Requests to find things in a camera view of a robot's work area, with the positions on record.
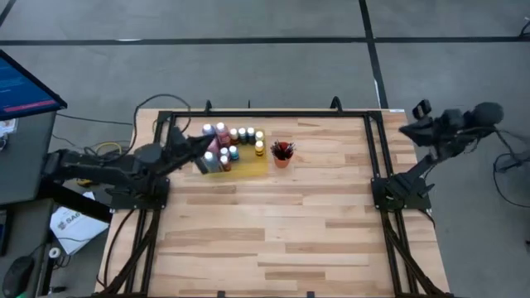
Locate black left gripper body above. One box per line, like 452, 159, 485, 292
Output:
163, 126, 196, 170

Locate large red paint bottle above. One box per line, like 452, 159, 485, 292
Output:
214, 121, 232, 149

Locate white paper sheet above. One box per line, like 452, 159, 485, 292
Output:
48, 191, 110, 257

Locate yellow cable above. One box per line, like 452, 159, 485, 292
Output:
75, 141, 124, 187

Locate black floor cable loop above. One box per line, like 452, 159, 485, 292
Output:
492, 151, 530, 209

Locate computer monitor blue screen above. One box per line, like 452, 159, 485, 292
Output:
0, 48, 68, 122

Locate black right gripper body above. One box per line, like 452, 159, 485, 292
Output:
430, 108, 470, 147

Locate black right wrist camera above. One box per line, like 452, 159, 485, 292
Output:
412, 99, 433, 121

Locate black computer mouse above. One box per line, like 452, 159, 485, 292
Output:
1, 255, 35, 298

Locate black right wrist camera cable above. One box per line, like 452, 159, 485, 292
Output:
467, 126, 519, 166

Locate thin black floor cable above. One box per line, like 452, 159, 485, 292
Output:
55, 112, 137, 126

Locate orange plastic cup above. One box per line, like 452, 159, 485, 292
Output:
271, 140, 296, 170

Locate yellow translucent plastic bin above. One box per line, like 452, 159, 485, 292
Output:
198, 127, 270, 180

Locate black slanted bar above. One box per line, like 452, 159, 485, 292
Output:
36, 185, 113, 224

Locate large teal paint bottle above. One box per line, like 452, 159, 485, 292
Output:
202, 151, 223, 174

